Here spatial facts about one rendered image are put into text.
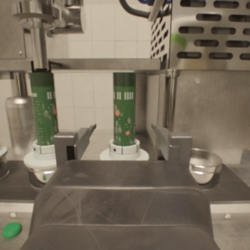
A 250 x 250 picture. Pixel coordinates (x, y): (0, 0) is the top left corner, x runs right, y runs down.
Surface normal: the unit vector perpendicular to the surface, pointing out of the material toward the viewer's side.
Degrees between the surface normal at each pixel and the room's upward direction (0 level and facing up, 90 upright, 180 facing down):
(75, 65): 90
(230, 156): 90
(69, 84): 90
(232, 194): 0
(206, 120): 90
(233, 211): 45
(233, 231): 0
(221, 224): 0
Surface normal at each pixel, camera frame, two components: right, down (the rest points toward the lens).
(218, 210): 0.00, -0.50
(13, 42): 0.00, 0.25
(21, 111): 0.33, 0.24
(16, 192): 0.00, -0.97
